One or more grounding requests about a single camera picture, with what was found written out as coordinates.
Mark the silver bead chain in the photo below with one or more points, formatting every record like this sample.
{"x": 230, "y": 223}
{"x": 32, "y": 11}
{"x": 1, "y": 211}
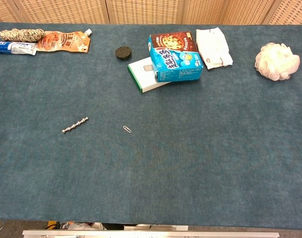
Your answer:
{"x": 75, "y": 125}

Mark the silver paper clip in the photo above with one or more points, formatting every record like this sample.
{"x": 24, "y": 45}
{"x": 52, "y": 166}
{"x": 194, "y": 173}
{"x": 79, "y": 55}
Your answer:
{"x": 127, "y": 129}

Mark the blue felt table cover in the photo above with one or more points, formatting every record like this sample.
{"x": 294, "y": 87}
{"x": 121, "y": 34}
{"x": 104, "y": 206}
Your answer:
{"x": 150, "y": 153}

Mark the white green-edged flat box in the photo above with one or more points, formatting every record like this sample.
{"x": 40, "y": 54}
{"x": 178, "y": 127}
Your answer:
{"x": 143, "y": 74}

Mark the blue cookie box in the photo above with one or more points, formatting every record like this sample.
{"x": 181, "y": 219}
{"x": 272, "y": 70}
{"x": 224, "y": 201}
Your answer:
{"x": 175, "y": 57}

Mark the black round disc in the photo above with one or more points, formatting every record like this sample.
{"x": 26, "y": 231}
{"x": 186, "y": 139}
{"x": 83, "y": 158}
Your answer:
{"x": 123, "y": 53}

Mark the white wet wipes pack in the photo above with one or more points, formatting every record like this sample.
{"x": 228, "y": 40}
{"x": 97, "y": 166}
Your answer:
{"x": 214, "y": 47}

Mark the woven bamboo folding screen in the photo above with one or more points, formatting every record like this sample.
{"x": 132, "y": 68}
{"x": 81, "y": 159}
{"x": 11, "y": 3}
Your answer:
{"x": 150, "y": 11}

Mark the orange spouted sauce pouch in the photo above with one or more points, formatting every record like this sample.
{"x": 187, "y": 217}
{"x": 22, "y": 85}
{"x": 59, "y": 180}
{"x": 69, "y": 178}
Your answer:
{"x": 64, "y": 41}

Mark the white mesh bath sponge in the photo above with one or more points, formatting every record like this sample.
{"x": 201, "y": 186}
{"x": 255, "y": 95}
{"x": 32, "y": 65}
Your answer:
{"x": 277, "y": 61}

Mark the black white twine bundle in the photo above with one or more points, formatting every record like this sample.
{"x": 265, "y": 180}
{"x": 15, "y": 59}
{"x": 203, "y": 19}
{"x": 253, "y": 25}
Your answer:
{"x": 21, "y": 35}

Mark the blue white toothpaste tube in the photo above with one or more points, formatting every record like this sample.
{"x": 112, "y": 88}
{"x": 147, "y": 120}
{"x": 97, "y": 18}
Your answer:
{"x": 12, "y": 47}

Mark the aluminium extrusion rail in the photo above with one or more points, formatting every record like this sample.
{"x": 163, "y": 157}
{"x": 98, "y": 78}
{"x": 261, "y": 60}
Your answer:
{"x": 150, "y": 234}

